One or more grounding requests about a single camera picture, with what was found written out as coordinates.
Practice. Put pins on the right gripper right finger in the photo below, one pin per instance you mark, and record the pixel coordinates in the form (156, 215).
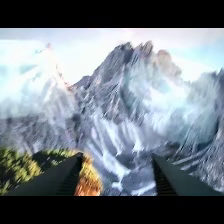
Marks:
(180, 181)

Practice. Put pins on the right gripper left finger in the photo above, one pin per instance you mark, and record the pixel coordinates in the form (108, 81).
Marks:
(55, 180)

